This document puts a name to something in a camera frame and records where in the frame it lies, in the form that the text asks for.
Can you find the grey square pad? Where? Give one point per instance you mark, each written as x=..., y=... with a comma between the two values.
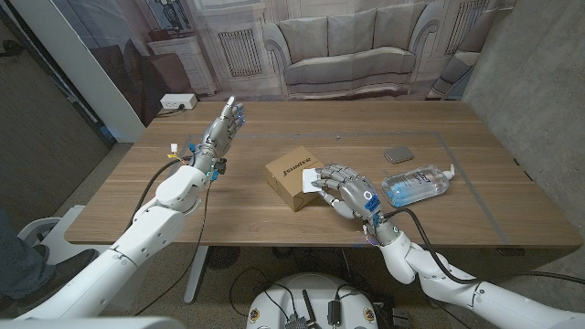
x=398, y=154

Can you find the brown cardboard box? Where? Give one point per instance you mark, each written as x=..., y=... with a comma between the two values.
x=285, y=183

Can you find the dark leather shoe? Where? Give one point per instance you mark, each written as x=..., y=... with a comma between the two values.
x=64, y=274

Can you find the white floor stand base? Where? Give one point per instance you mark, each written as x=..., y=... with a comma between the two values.
x=59, y=233

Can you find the printed living room backdrop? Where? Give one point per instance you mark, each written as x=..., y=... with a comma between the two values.
x=347, y=45

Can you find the white robot chest edge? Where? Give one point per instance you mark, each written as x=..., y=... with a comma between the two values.
x=91, y=323

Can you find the black antenna on torso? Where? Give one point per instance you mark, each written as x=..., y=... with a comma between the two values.
x=309, y=306

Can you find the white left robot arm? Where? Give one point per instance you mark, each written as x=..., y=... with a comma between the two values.
x=146, y=233

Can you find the black round floor fan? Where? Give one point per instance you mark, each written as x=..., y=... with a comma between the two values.
x=222, y=257

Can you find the white card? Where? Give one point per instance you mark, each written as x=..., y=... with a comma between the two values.
x=308, y=180

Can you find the small black floor box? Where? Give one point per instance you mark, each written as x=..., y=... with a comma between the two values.
x=400, y=318

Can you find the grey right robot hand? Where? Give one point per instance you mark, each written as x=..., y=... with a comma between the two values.
x=358, y=194

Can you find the white table leg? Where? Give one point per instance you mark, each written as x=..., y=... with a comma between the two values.
x=195, y=274

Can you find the person leg in jeans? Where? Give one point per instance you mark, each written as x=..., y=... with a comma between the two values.
x=20, y=260

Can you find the black adapter on torso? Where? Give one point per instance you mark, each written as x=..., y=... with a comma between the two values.
x=334, y=313

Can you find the white power strip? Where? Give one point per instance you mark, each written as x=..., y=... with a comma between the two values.
x=178, y=100

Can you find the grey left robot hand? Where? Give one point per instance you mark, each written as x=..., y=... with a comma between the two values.
x=219, y=134

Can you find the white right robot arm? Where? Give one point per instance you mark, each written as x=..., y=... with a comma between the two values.
x=397, y=256

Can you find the white robot torso base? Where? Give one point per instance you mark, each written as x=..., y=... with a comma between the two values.
x=315, y=292

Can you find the clear soap dispenser bottle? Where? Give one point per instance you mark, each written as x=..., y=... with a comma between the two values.
x=411, y=187

